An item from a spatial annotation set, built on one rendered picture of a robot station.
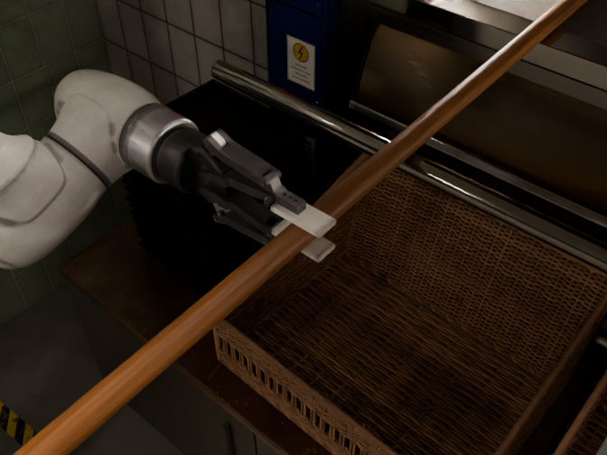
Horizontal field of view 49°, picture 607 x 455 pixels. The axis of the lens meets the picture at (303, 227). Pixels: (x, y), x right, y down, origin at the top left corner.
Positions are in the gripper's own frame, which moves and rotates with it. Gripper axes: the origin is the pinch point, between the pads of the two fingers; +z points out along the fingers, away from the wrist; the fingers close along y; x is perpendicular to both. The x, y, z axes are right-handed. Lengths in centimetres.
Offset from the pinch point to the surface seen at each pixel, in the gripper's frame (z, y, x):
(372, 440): 8.9, 46.2, -6.3
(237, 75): -29.6, 1.9, -20.0
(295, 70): -47, 24, -54
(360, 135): -6.6, 1.9, -19.7
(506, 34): -5, 2, -57
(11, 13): -123, 27, -33
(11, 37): -123, 33, -31
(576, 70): 8, 4, -57
